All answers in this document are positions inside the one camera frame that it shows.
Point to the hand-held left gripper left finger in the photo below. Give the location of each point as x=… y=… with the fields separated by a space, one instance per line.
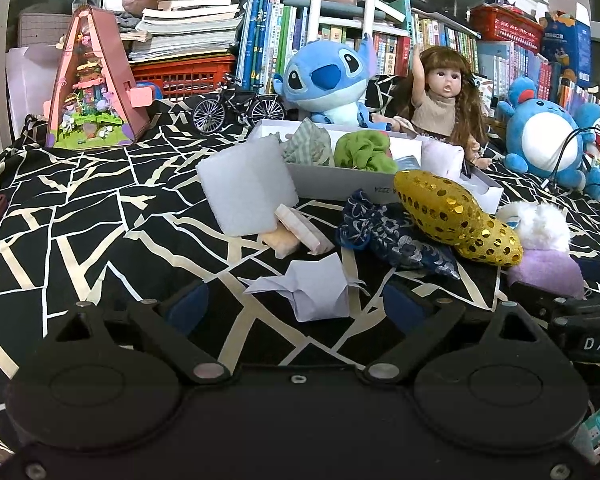
x=185 y=305

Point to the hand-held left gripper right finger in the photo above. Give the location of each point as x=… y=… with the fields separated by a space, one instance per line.
x=405 y=305

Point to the purple white fluffy plush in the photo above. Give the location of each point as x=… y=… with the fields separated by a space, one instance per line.
x=545 y=270

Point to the dark blue floral scrunchie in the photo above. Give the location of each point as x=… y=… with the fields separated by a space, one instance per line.
x=400 y=240

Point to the white paper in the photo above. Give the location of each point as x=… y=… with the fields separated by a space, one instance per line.
x=315 y=290

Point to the gold sequin plush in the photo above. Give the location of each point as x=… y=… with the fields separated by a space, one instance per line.
x=445 y=205

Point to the pale pink cloth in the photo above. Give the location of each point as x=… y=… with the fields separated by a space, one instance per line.
x=305 y=227

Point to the blue face mask packet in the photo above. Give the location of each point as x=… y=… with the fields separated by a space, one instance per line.
x=410 y=162

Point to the white cardboard box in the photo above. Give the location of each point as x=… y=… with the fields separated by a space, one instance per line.
x=325 y=185

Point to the pink white plush garment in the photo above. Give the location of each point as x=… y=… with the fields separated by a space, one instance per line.
x=442 y=160

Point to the green scrunchie with bell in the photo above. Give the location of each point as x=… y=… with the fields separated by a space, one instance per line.
x=365 y=150

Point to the green checked scrunchie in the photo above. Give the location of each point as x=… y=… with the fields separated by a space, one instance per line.
x=305 y=145

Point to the pale yellow folded cloth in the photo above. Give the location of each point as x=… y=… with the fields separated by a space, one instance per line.
x=277 y=245

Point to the black white patterned blanket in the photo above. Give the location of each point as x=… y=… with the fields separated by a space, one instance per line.
x=105 y=220

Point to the white foam block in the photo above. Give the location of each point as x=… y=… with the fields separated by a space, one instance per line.
x=245 y=185

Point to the round blue mouse plush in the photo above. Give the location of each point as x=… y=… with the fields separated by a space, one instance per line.
x=540 y=145

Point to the blue robot cat plush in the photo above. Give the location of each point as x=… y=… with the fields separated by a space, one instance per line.
x=597 y=125

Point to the black miniature bicycle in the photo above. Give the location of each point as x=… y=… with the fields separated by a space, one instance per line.
x=245 y=117

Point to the long haired baby doll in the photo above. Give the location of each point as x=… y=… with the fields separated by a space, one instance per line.
x=445 y=85

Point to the pink triangular dollhouse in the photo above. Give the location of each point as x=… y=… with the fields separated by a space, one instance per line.
x=90 y=100

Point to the dark blue cardboard box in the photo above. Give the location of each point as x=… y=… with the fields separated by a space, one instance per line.
x=565 y=45

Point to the red plastic basket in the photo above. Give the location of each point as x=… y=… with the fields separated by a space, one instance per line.
x=180 y=77

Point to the blue alien plush toy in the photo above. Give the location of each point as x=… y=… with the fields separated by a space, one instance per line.
x=325 y=80

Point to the red basket with books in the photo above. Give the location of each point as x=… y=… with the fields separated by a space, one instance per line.
x=505 y=30

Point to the white paper board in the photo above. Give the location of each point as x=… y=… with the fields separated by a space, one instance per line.
x=27 y=85

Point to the stack of paperback books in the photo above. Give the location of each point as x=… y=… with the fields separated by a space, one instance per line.
x=185 y=25

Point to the row of upright books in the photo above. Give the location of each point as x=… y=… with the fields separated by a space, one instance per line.
x=265 y=35

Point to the grey crumpled cloth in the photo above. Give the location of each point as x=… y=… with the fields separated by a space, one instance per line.
x=129 y=21

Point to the grey grid cutting mat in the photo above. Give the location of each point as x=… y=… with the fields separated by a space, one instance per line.
x=40 y=30

